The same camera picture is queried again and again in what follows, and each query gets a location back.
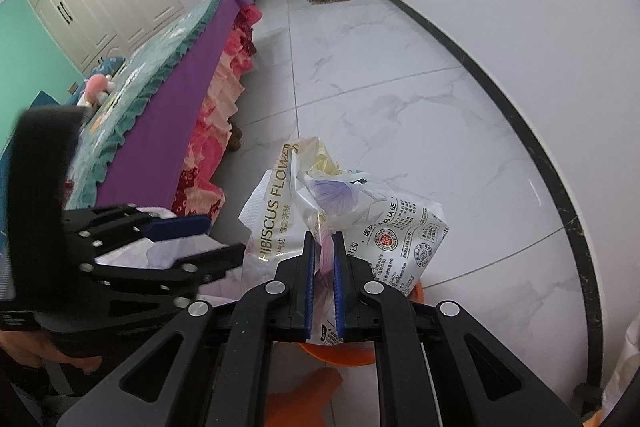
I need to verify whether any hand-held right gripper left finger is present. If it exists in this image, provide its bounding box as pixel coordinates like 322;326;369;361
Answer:
55;231;317;427

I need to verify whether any clear printed plastic packaging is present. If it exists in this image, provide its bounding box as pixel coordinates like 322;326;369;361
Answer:
238;136;450;349

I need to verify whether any pink and white plush toy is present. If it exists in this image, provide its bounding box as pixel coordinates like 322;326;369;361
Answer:
77;74;115;109

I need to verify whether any purple bed sheet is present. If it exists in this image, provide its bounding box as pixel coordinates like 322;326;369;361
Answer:
97;0;256;214

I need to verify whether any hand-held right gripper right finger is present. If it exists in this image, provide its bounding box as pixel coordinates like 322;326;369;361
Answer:
332;231;584;427

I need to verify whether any cream cloth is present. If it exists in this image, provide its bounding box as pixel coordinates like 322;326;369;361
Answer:
601;321;640;419

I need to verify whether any pink floral bed skirt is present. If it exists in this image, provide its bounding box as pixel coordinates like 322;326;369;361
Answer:
169;4;264;224

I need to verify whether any blue floral quilt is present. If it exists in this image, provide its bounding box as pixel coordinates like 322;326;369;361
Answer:
92;56;126;78

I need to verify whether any person's left hand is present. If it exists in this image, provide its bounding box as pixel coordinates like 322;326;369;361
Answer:
0;329;104;376

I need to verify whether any yellow paper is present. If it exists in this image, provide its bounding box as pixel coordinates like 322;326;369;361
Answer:
309;147;347;178

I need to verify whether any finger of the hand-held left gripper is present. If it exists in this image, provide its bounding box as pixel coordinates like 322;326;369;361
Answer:
77;243;247;296
62;203;212;258

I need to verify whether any orange plastic bin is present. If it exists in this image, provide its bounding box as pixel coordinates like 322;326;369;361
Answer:
294;282;427;368

